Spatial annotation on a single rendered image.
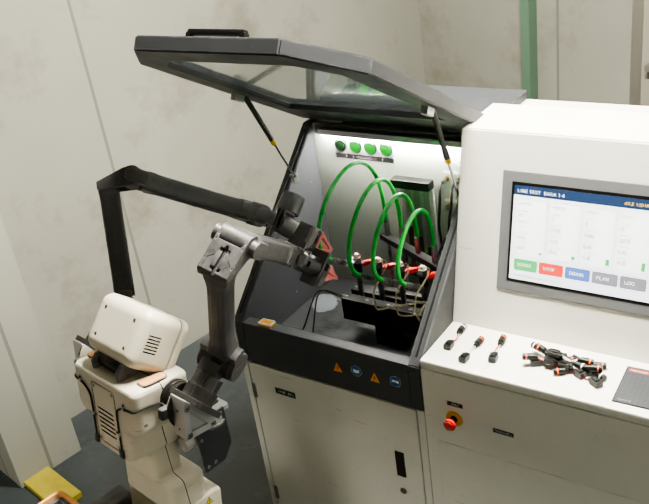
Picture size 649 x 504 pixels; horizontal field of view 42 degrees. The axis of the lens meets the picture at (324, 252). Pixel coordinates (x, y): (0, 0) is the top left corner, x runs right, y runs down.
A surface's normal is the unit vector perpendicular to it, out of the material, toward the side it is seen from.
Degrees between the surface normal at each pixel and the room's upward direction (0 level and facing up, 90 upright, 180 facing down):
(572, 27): 90
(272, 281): 90
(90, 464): 0
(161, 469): 90
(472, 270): 76
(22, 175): 90
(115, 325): 48
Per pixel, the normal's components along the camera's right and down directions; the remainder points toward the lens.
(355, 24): 0.72, 0.23
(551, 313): -0.56, 0.22
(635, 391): -0.14, -0.88
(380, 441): -0.54, 0.45
